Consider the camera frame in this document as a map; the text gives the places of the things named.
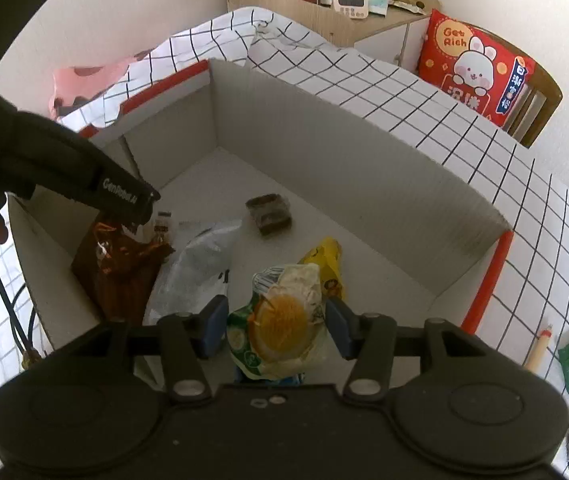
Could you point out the white silver snack bag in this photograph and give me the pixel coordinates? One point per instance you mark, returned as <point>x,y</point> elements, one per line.
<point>196,271</point>

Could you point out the pink patterned cloth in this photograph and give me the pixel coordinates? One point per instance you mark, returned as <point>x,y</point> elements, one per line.
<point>75,86</point>

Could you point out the red and white cardboard box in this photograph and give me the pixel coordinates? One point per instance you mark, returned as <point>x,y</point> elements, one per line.
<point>288,170</point>

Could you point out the red rabbit cushion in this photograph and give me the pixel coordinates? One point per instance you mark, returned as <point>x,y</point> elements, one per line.
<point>473,68</point>

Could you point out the wooden stick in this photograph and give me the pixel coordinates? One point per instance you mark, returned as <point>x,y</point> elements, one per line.
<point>538,351</point>

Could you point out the yellow snack packet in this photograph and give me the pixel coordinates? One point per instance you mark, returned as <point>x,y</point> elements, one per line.
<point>328,256</point>

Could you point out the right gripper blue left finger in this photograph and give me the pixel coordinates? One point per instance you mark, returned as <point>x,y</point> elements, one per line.
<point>213,325</point>

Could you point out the green yellow noodle snack bag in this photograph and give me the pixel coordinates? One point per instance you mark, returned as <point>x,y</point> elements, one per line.
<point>282,332</point>

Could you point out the wooden chair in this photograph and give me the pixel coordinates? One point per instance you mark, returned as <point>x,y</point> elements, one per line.
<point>534,107</point>

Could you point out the small brown chocolate cake pack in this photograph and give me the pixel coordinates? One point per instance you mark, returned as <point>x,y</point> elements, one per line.
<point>270,213</point>

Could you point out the wooden side cabinet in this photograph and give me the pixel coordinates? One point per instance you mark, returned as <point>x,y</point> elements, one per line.
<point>396,37</point>

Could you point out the white digital timer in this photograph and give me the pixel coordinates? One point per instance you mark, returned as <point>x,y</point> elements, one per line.
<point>353,9</point>

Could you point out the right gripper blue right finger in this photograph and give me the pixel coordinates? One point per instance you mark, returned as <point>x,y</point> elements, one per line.
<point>345,328</point>

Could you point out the brown Oreo snack bag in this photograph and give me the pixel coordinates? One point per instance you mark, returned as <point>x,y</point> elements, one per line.
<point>117,272</point>

